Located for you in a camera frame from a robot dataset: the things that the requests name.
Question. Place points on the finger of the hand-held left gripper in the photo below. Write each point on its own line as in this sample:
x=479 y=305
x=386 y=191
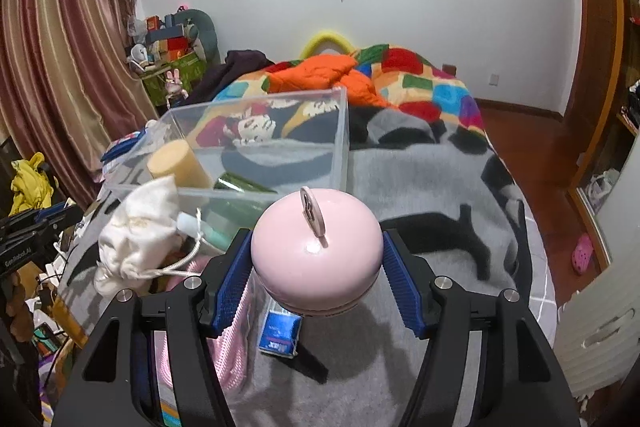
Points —
x=62 y=218

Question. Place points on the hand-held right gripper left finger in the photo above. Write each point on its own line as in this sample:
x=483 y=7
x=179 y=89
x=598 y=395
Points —
x=231 y=282

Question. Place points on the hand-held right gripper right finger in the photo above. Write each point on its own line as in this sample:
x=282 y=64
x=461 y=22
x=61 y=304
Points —
x=404 y=287

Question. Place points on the mint green bottle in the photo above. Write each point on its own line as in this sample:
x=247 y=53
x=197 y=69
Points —
x=215 y=232

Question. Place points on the pink knitted item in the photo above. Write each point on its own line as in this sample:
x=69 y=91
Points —
x=230 y=352

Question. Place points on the pink round lidded container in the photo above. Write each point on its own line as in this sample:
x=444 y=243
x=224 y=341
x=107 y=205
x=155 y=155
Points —
x=310 y=267

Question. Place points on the clear plastic storage box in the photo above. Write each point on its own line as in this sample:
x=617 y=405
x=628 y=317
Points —
x=310 y=142

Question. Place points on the yellow cloth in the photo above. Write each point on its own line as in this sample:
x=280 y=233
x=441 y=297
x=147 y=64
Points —
x=27 y=182

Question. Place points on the small blue printed box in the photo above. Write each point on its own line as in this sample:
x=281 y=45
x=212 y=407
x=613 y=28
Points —
x=280 y=332

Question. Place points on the dark green bottle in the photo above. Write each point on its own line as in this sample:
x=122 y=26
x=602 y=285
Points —
x=240 y=184

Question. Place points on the grey printed blanket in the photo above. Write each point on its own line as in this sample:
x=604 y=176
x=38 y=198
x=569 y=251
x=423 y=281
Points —
x=425 y=187

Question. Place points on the pale yellow cylinder jar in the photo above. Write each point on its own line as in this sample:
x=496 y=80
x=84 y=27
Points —
x=180 y=164

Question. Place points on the pink striped curtain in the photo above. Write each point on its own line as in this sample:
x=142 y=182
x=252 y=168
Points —
x=65 y=57

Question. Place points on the bunny toy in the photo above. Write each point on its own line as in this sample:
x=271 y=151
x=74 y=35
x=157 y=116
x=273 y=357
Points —
x=175 y=84

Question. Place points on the pink clog shoe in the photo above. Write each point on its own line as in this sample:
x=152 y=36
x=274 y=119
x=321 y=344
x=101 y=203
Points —
x=582 y=253

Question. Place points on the colourful patchwork blanket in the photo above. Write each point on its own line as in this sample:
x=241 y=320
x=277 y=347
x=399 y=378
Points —
x=430 y=87

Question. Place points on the stack of colourful boxes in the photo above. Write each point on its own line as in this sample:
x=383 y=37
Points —
x=167 y=39

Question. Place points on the dark purple cloth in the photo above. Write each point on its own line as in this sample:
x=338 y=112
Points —
x=235 y=64

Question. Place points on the grey-green neck pillow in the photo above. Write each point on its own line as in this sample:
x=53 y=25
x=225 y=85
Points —
x=205 y=32

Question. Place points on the yellow curved pillow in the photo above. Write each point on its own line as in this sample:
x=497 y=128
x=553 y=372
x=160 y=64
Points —
x=327 y=41

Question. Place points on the wooden door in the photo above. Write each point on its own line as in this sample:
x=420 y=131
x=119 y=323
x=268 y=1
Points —
x=595 y=32

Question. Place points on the wall socket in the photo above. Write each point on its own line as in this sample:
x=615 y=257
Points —
x=494 y=80

